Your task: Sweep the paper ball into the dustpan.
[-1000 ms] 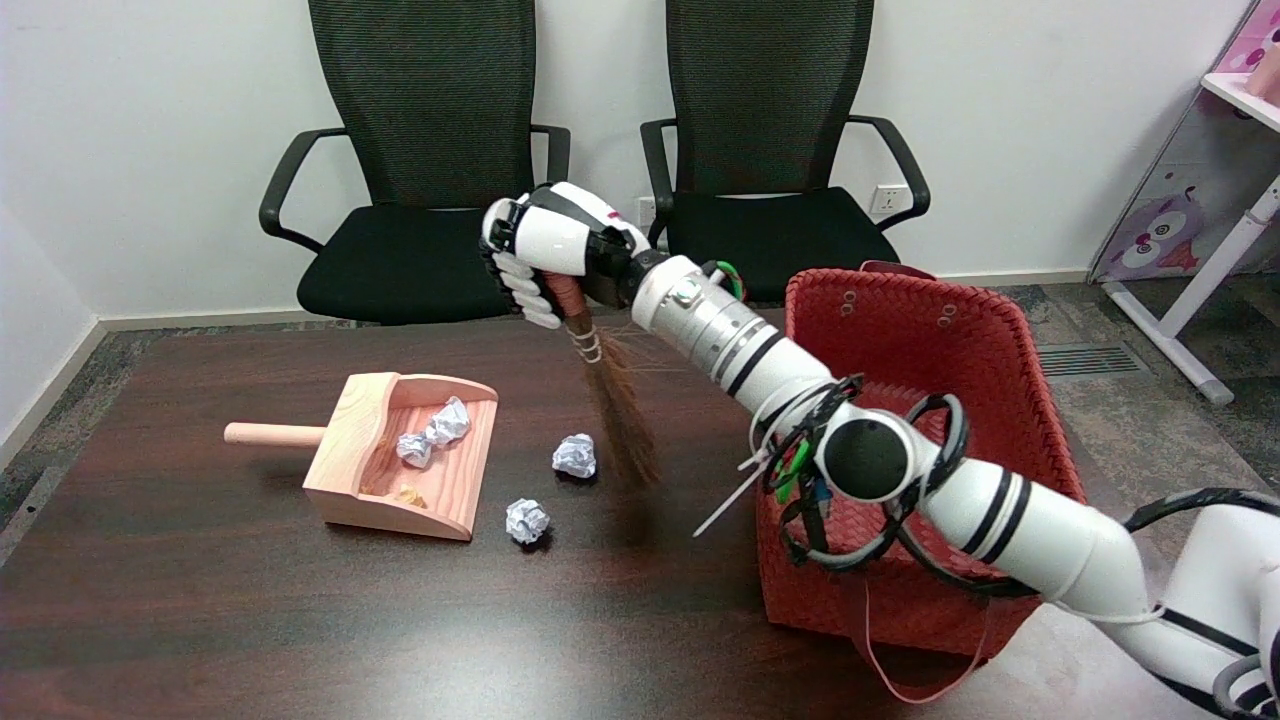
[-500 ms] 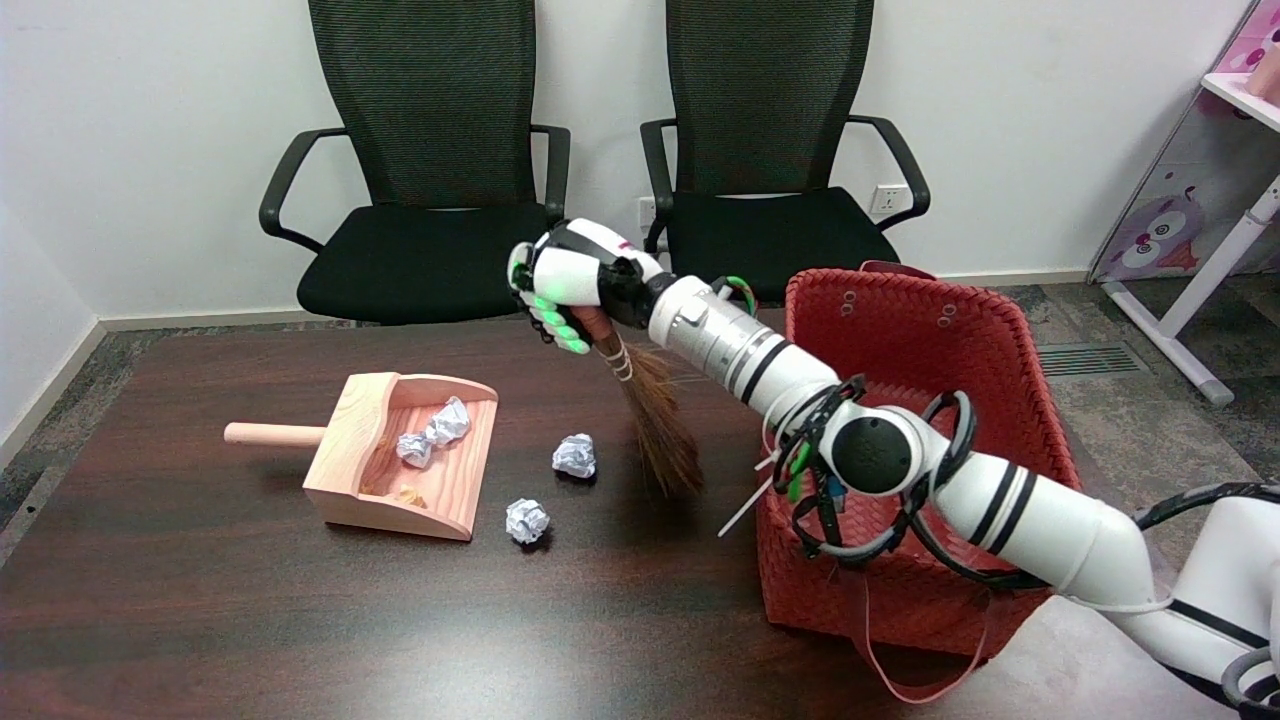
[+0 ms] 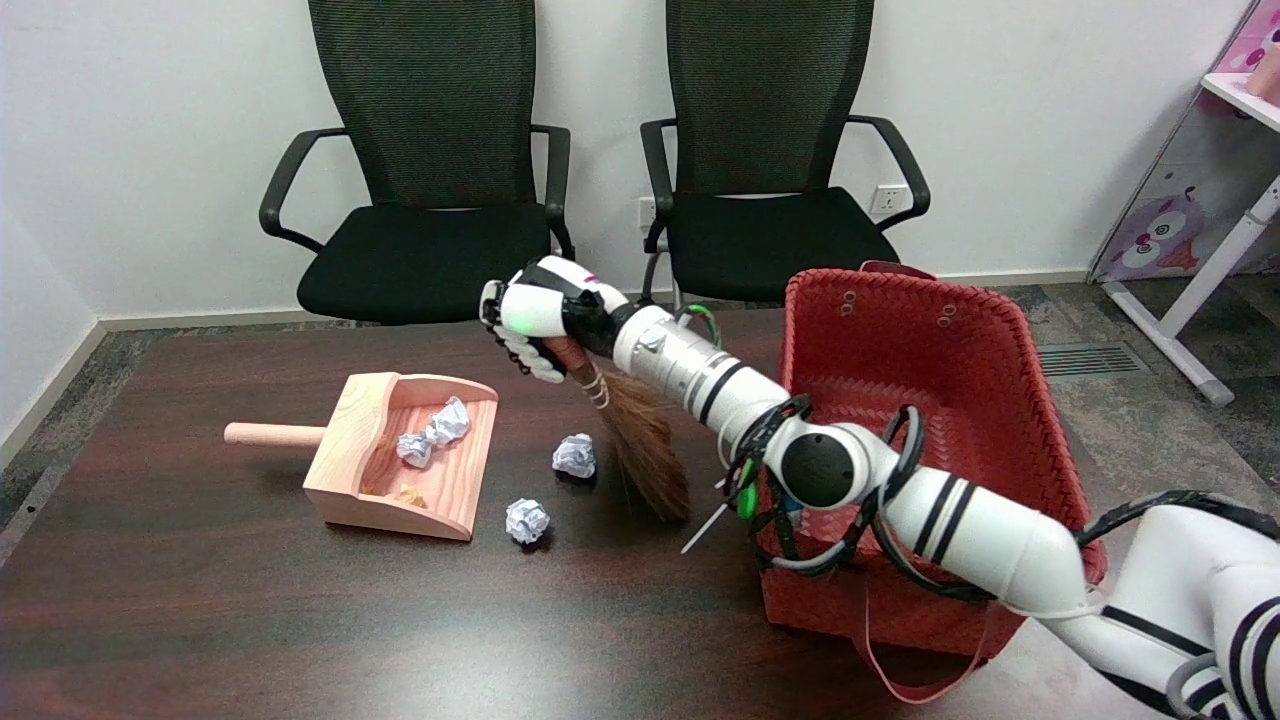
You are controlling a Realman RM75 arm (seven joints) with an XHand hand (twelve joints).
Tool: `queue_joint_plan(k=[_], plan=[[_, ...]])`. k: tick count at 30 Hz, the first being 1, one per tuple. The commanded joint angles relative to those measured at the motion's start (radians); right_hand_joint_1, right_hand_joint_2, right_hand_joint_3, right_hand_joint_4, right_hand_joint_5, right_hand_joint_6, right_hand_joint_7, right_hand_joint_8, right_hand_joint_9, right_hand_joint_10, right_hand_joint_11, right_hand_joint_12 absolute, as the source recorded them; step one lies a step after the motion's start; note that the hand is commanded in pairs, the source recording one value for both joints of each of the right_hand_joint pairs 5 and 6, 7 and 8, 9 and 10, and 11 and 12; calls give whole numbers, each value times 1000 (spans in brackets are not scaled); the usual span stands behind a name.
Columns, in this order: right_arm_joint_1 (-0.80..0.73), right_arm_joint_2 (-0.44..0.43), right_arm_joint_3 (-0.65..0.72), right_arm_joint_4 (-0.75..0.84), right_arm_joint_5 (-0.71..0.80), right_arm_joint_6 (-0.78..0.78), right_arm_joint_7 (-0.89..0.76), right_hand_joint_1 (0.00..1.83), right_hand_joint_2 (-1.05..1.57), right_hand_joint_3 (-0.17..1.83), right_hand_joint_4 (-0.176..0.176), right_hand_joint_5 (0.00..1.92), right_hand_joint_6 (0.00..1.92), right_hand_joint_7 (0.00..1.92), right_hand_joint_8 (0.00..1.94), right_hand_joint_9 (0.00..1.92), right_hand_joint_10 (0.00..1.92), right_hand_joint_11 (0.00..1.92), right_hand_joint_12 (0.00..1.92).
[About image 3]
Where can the pink cup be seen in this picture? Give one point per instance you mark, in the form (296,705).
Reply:
(1266,75)

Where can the black mesh office chair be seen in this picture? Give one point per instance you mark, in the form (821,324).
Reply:
(430,250)
(760,240)

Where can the white paper ball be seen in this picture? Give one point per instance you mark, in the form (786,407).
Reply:
(527,520)
(447,420)
(414,449)
(574,455)

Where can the metal floor vent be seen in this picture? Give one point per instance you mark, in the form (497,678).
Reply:
(1090,360)

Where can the white wall socket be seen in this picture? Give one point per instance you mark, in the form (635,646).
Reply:
(646,205)
(888,199)

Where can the orange paper scrap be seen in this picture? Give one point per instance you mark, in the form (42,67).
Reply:
(410,495)

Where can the wooden dustpan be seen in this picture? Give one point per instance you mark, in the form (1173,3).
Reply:
(350,440)

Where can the red woven basket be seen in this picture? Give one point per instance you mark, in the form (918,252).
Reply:
(940,400)

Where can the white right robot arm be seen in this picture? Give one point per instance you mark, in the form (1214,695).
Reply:
(680,360)

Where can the pink owl print board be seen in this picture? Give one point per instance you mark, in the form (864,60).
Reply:
(1160,235)

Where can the brown straw hand broom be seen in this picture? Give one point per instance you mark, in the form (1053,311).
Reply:
(645,450)

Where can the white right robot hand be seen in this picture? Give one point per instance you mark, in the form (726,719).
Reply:
(535,305)

